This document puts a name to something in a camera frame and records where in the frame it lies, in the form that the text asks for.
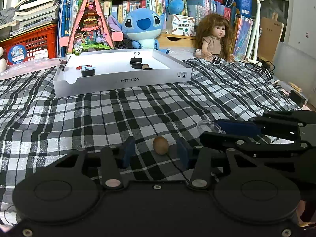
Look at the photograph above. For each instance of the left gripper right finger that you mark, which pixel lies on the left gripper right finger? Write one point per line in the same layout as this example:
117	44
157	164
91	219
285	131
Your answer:
198	159

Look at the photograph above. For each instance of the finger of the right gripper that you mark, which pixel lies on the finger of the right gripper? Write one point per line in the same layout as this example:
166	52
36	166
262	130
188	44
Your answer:
242	143
247	127

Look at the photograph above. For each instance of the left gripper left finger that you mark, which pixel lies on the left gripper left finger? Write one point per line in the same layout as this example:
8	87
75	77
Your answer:
112	160

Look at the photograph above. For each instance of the clear plastic cup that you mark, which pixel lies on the clear plastic cup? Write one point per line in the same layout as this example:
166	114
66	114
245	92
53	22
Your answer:
209	126

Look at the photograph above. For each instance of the black round puck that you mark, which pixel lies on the black round puck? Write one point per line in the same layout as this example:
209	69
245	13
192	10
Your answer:
87	72

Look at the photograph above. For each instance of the black round lid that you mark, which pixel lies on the black round lid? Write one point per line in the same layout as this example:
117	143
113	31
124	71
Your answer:
137	66

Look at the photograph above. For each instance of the brown walnut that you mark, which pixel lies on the brown walnut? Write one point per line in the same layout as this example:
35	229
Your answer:
145	66

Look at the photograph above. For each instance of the black binder clip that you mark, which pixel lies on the black binder clip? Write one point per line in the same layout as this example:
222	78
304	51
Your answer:
136	59

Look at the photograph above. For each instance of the white lamp stand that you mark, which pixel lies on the white lamp stand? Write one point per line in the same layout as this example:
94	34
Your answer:
252	49

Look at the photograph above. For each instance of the black white plaid cloth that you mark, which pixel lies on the black white plaid cloth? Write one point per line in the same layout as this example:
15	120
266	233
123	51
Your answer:
37	128

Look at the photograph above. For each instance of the white shallow cardboard box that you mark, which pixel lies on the white shallow cardboard box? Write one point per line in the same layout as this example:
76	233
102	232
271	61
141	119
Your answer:
72	83

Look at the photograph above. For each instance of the brown cardboard board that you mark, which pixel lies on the brown cardboard board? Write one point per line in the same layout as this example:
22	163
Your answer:
270	36

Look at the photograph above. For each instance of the brown haired doll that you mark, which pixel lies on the brown haired doll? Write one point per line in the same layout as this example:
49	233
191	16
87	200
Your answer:
214	38

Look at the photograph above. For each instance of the binder clip on box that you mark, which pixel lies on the binder clip on box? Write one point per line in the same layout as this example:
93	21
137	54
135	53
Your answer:
64	63

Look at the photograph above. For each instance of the wooden drawer box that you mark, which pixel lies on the wooden drawer box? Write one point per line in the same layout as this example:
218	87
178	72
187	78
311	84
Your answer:
170	41

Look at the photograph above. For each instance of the pink triangular diorama house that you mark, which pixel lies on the pink triangular diorama house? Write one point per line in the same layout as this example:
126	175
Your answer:
91	30

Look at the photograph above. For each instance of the white pencil pattern box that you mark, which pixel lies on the white pencil pattern box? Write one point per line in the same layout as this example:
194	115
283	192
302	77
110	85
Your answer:
180	25

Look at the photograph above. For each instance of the red plastic crate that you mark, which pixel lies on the red plastic crate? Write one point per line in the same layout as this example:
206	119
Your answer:
40	43

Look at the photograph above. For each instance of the Stitch plush toy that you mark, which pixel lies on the Stitch plush toy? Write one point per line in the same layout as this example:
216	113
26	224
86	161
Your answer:
142	26

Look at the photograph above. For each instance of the Doraemon plush toy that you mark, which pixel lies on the Doraemon plush toy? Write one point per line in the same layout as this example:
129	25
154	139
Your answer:
3	62

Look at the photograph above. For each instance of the stack of books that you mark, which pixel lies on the stack of books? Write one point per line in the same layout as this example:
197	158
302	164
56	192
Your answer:
28	15

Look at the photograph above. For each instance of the row of books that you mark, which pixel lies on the row of books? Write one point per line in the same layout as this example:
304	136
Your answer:
120	8

